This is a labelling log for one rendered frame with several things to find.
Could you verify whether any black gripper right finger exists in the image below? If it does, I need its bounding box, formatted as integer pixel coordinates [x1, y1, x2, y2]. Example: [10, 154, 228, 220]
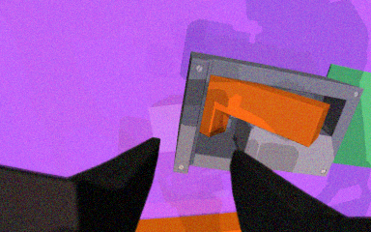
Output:
[229, 150, 371, 232]

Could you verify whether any orange l-shaped part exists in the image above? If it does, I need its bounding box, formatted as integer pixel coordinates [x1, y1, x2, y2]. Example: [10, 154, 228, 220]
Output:
[199, 75, 329, 147]

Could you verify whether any grey tray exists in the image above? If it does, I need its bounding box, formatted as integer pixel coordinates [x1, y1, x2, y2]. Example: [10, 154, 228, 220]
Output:
[173, 51, 371, 177]

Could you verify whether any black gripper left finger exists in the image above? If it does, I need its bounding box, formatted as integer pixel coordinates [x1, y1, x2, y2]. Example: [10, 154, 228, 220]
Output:
[0, 137, 160, 232]

